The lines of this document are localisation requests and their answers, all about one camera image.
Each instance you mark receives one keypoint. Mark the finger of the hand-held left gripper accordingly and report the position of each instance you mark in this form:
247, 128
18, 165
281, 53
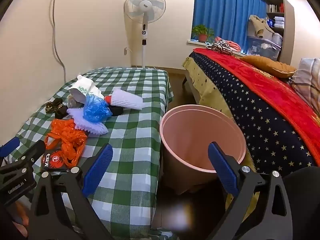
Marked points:
10, 146
35, 150

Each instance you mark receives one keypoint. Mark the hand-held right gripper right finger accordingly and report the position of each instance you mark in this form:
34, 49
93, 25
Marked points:
222, 167

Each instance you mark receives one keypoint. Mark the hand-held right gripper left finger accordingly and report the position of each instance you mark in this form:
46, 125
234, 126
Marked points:
98, 170

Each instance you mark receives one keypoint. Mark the black snack packet red logo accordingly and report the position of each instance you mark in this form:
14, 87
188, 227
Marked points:
51, 160

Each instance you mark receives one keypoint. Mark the orange plastic bag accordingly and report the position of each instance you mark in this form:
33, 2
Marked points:
67, 135

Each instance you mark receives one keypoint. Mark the lavender foam net sleeve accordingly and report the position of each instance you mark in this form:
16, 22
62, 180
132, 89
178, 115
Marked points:
87, 126

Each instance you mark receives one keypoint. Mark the black gold wrapper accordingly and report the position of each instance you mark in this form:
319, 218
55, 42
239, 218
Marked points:
50, 107

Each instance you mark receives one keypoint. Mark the black cloth piece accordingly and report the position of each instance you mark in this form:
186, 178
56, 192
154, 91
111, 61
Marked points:
60, 112

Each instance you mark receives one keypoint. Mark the pink plastic bin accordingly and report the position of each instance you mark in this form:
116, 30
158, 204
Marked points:
185, 140

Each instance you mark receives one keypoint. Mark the blue plastic bag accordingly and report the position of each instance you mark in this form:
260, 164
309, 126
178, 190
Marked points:
96, 110

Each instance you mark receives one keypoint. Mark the clear plastic wrapper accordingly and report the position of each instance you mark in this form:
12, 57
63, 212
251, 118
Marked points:
72, 102

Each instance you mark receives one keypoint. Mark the red wrapper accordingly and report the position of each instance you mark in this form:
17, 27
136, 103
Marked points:
108, 99

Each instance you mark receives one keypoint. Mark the white foam net sleeve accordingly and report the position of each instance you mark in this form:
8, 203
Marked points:
127, 98

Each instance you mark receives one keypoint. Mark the white paper bag green print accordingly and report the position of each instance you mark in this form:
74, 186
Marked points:
82, 86

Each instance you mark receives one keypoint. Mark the green checked tablecloth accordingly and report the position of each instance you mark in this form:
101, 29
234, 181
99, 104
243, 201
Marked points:
135, 140

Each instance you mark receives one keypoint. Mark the yellow bed sheet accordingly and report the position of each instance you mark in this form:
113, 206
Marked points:
210, 92

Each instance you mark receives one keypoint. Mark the orange brown pillow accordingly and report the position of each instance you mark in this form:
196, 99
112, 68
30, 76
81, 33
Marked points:
270, 65

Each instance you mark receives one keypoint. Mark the black white striped cloth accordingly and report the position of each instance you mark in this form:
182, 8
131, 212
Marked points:
221, 47

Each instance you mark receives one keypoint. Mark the plaid pillow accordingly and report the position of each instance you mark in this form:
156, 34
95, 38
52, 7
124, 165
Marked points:
307, 80

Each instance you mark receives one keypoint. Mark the pink folded cloth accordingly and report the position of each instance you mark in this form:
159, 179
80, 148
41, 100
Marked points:
233, 45

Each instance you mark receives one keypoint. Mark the clear storage box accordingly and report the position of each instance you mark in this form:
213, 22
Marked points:
262, 48

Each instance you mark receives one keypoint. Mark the potted green plant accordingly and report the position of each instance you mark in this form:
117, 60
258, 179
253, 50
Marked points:
203, 37

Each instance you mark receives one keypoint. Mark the grey lidded container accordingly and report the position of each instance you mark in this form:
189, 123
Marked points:
277, 39

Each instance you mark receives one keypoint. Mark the beige jacket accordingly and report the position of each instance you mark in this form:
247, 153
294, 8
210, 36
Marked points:
260, 25

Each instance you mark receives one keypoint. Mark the wooden bookshelf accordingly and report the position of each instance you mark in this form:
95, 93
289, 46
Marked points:
288, 30

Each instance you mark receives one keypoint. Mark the stack of white towels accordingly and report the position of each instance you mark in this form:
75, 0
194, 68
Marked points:
279, 22

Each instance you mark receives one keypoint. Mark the blue curtain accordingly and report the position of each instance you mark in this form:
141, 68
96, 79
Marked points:
220, 7

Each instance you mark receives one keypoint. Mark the row of books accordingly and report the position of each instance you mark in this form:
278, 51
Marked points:
272, 8

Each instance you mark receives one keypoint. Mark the white standing fan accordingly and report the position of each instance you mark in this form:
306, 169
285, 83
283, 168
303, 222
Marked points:
145, 6

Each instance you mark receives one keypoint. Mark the white fan wall plug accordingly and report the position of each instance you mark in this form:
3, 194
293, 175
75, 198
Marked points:
125, 51

